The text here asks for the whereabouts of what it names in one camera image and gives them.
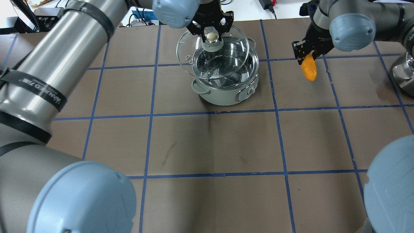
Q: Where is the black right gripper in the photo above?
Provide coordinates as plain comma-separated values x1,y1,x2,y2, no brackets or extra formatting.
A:
292,20,334,60

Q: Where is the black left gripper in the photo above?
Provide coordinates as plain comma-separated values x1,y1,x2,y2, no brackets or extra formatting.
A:
188,0,234,41

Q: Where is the yellow toy corn cob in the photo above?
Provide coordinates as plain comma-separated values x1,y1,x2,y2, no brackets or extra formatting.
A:
300,54,317,82

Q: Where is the glass pot lid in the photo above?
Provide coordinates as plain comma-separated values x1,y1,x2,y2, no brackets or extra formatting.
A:
176,26,255,80

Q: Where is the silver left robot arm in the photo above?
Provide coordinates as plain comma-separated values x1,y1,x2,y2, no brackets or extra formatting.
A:
1,0,234,233

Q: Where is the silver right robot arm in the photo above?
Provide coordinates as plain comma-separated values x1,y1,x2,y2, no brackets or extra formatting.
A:
292,0,414,233

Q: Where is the grey-green electric pot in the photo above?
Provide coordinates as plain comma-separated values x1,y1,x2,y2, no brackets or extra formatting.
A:
191,37,259,106

